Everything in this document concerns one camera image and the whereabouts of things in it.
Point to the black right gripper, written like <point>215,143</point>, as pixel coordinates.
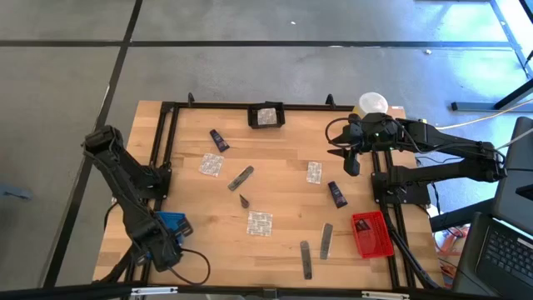
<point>377,131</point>

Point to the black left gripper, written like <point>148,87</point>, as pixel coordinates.
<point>160,252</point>

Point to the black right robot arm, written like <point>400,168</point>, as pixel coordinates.
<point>449,168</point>

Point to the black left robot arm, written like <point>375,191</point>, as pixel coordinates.
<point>116,166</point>

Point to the blue plastic mesh basket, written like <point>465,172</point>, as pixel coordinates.
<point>166,218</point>

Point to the yellow white wipes canister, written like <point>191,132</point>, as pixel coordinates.
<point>372,103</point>

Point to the black rig crossbar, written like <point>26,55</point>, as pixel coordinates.
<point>83,288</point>

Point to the black plastic mesh basket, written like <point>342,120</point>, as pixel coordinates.
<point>251,118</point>

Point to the red plastic mesh basket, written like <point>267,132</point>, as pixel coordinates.
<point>385,250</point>

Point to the black desk foot bar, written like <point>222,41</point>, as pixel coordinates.
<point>458,216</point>

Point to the dark grey monitor back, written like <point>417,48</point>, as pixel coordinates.
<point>516,175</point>

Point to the black laptop computer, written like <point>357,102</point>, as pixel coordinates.
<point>499,258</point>

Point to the silver metal bracket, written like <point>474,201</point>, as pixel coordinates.
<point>385,295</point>
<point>154,290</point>

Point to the black aluminium table frame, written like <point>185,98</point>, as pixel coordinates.
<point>308,107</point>

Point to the black desk leg frame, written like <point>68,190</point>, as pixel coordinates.
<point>491,105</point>

